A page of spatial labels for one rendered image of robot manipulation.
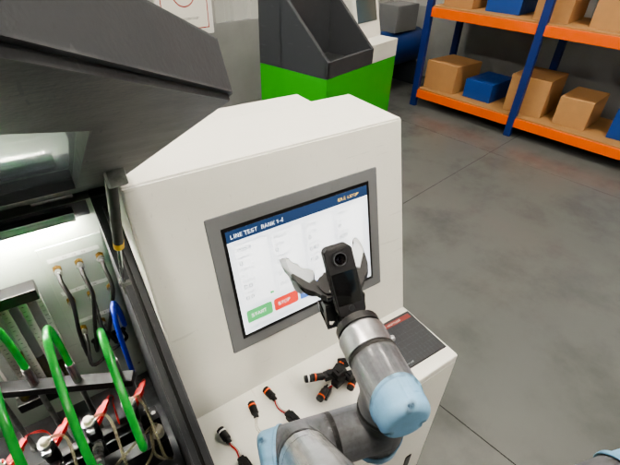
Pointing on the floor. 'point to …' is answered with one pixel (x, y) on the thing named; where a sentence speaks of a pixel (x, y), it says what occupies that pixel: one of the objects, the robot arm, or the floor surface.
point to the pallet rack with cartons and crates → (541, 116)
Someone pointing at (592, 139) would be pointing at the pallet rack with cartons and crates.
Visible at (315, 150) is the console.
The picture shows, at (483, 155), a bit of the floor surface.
